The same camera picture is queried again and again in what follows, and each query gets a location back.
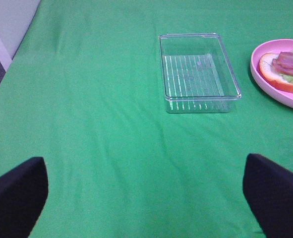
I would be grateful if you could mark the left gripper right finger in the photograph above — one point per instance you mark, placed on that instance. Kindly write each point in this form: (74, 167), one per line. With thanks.
(268, 190)

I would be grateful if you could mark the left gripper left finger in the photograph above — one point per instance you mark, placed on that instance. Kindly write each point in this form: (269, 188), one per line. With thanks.
(23, 194)

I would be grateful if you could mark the toy bread slice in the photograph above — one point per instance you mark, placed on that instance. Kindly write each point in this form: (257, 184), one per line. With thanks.
(274, 78)

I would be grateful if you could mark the pink round plate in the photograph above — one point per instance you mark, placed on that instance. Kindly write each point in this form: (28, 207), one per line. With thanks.
(273, 46)

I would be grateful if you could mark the green tablecloth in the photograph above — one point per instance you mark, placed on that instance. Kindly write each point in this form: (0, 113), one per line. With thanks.
(85, 92)

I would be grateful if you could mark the left clear plastic tray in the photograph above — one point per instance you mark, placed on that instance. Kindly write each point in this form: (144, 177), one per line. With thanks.
(197, 74)

